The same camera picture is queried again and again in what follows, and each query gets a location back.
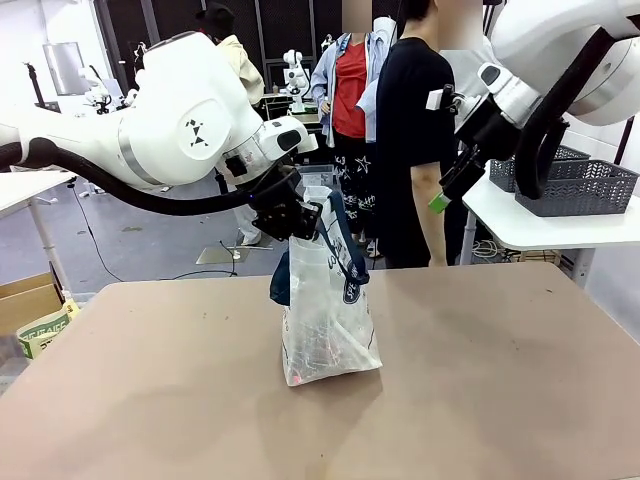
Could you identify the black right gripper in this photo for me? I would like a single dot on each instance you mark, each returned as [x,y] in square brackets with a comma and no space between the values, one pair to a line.
[487,132]

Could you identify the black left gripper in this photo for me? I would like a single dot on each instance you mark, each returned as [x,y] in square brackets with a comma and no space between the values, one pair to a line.
[280,212]

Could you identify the grey plastic basket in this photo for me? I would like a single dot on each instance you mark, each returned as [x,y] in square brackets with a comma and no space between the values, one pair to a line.
[505,172]
[580,192]

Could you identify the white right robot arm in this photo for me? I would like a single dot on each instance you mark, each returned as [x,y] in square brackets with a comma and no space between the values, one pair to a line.
[575,45]

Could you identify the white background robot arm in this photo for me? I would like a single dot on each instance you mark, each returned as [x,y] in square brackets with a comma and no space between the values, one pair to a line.
[296,80]
[102,95]

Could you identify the person's right forearm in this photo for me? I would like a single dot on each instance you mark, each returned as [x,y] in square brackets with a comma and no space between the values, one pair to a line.
[429,215]

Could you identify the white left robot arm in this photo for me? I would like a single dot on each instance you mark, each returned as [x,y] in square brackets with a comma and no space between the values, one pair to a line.
[175,125]

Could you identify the clear plastic crate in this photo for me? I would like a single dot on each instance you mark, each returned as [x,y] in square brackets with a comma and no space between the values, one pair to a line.
[317,176]

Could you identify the person in black T-shirt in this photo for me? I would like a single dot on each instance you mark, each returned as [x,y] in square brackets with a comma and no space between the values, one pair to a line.
[405,125]

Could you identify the white side table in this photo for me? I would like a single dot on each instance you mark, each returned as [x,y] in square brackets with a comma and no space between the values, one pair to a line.
[540,232]

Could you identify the metal floor plate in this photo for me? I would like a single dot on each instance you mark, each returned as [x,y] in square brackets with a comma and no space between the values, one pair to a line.
[220,256]

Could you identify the person in white shirt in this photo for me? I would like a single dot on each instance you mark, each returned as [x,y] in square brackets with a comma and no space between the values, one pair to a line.
[467,75]

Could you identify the small cardboard box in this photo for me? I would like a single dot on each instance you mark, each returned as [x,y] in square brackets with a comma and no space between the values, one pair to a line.
[542,257]

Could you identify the person in red shirt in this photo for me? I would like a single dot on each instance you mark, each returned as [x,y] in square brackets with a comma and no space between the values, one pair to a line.
[347,100]

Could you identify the black tripod stand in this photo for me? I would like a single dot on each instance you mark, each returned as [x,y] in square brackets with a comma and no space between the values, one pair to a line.
[623,142]
[36,82]

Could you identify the person in cream jacket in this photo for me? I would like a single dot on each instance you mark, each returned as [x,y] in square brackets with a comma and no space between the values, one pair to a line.
[247,70]

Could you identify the green printed cardboard box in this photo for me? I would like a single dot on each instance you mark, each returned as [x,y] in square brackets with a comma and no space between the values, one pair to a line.
[45,330]

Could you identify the grey whiteboard panel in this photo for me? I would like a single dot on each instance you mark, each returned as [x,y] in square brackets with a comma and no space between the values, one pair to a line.
[62,67]

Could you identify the brown cardboard box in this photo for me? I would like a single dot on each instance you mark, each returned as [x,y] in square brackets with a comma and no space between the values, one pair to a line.
[25,302]

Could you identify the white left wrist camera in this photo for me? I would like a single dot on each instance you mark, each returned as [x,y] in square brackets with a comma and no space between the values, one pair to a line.
[309,141]

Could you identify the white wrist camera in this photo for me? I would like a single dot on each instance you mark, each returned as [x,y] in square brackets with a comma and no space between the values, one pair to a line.
[309,141]
[436,100]

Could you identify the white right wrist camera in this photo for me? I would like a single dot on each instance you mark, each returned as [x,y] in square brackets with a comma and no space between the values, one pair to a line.
[436,100]

